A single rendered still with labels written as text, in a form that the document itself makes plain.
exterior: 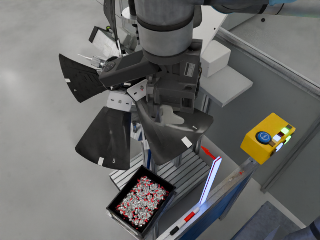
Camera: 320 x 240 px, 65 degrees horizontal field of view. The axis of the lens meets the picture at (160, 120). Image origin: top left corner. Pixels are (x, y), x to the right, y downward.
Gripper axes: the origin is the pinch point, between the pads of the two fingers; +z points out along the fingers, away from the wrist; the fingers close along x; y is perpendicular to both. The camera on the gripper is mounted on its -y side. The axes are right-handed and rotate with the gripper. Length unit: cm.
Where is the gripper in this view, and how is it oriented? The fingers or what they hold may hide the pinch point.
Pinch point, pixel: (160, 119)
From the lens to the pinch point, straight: 53.2
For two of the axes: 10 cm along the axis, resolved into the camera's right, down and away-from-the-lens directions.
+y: 9.7, 1.6, -1.8
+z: 0.6, 5.8, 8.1
